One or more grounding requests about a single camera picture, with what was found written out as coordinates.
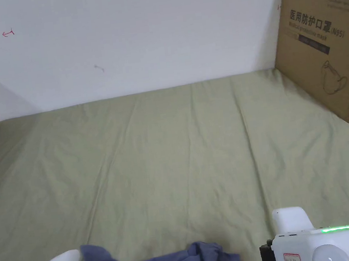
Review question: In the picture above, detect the large brown cardboard carton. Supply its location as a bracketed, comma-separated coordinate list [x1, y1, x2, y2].
[266, 0, 349, 133]

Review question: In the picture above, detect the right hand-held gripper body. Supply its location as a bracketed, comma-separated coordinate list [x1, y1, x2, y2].
[255, 200, 349, 261]

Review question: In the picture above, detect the bed with pale green sheet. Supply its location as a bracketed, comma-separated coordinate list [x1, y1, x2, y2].
[0, 58, 349, 261]

